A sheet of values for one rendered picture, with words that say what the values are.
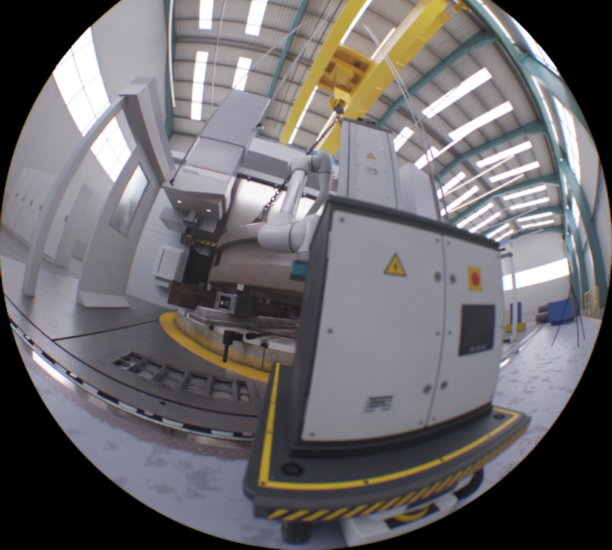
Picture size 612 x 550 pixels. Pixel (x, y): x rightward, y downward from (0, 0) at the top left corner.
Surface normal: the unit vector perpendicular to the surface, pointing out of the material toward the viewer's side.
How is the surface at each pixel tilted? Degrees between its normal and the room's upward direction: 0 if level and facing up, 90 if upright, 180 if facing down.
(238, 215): 90
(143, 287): 90
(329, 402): 90
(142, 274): 90
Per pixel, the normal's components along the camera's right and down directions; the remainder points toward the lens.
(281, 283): -0.23, -0.36
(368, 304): 0.10, -0.33
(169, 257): 0.35, -0.27
